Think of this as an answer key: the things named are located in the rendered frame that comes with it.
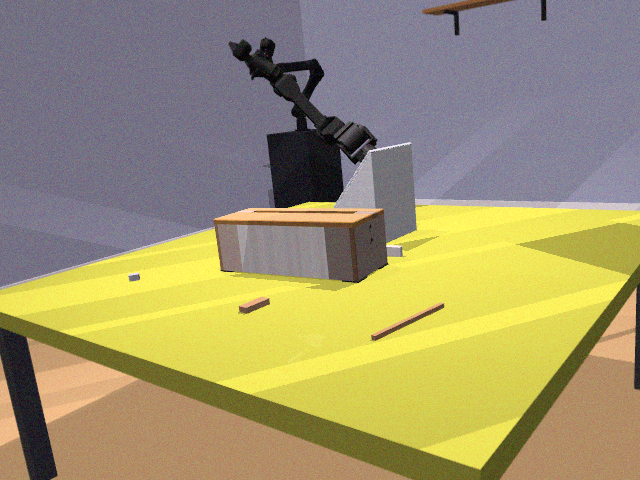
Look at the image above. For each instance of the small tan rectangular block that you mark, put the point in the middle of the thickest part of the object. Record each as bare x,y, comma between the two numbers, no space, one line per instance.
254,305

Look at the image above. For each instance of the tan thin wooden stick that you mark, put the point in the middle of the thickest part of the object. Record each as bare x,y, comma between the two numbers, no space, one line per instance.
406,321

